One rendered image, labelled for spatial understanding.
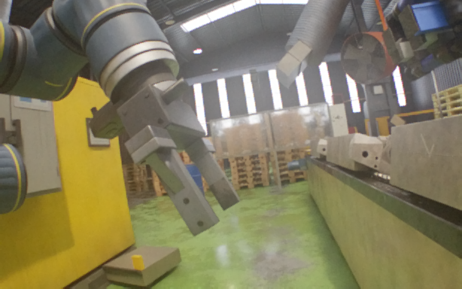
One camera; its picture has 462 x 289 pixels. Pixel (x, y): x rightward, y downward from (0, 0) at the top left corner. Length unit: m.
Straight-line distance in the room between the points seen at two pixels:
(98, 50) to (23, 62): 0.14
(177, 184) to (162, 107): 0.08
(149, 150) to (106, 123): 0.13
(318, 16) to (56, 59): 7.42
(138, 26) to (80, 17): 0.09
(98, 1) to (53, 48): 0.11
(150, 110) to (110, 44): 0.11
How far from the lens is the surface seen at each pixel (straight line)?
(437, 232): 0.77
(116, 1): 0.39
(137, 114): 0.29
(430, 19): 0.51
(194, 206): 0.26
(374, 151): 1.45
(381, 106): 7.12
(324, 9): 7.81
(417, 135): 0.83
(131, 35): 0.35
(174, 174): 0.25
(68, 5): 0.44
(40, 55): 0.47
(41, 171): 1.84
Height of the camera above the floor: 1.00
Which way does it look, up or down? 2 degrees up
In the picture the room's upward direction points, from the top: 8 degrees counter-clockwise
